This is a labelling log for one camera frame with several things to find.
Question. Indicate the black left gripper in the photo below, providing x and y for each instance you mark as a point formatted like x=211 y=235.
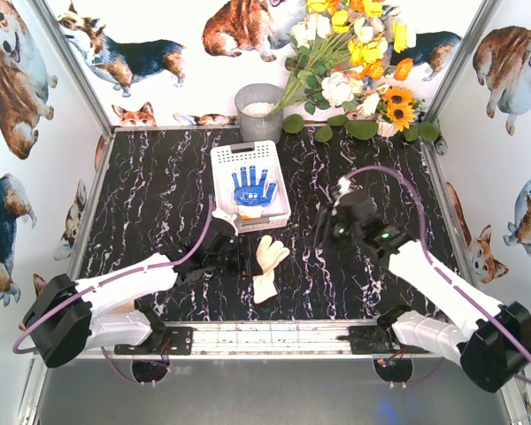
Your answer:
x=242 y=261

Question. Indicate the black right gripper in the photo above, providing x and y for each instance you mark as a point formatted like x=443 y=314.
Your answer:
x=329 y=228

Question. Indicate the yellow palm glove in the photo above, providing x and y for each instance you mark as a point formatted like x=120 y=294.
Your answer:
x=250 y=212

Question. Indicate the blue dotted work glove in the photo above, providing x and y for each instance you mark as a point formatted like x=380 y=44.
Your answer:
x=251 y=189

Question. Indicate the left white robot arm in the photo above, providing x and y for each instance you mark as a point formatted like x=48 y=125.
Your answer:
x=70 y=317

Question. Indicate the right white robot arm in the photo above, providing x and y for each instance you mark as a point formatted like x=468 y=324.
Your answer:
x=489 y=340

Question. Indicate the white perforated storage basket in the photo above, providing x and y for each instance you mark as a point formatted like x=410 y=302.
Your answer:
x=229 y=158

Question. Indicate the grey metal bucket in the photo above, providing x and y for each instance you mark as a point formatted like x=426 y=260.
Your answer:
x=258 y=118

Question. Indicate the artificial flower bouquet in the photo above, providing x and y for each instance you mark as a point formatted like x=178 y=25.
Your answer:
x=355 y=56

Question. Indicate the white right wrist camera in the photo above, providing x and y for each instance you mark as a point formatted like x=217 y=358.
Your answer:
x=343 y=187

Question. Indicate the aluminium front rail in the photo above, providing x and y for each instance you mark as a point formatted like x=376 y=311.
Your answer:
x=212 y=340

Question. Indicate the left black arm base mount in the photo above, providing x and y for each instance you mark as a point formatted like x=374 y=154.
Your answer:
x=162 y=339

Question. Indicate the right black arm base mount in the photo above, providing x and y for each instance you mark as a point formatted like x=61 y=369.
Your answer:
x=379 y=337

